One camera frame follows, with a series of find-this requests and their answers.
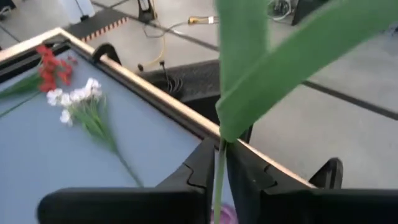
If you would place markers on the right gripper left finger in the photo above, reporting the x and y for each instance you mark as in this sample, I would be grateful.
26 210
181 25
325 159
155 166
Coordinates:
124 205

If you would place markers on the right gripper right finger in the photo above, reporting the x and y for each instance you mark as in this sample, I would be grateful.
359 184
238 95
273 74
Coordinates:
311 208

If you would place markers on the small white flower bunch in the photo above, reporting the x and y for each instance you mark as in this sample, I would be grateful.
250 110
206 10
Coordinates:
90 118

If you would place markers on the red tulip with green leaves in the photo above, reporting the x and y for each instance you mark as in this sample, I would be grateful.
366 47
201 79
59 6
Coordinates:
248 102

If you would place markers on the red flower bunch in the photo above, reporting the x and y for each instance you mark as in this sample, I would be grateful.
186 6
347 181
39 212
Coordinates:
48 67

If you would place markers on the purple glass vase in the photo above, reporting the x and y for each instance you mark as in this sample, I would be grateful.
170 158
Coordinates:
230 216

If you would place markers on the black table clamp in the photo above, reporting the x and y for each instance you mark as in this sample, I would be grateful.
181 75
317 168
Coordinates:
329 174
104 48

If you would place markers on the wooden table border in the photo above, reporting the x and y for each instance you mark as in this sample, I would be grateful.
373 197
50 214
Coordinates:
155 93

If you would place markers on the black computer case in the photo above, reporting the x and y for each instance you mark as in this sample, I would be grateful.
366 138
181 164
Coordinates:
199 77

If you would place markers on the striped black floor mat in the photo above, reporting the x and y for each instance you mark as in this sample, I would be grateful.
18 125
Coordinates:
96 23

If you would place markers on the black stand base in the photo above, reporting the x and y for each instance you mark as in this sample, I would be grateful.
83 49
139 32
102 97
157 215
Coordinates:
146 14

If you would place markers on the black floor object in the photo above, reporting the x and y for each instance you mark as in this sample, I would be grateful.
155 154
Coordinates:
306 11

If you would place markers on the yellow extension plug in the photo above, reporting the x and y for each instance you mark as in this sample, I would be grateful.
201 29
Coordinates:
199 20

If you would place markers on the white panel with black foot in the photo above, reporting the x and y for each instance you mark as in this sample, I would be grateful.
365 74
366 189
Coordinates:
74 9

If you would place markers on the black chair base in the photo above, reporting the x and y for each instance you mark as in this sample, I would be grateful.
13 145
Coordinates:
6 4

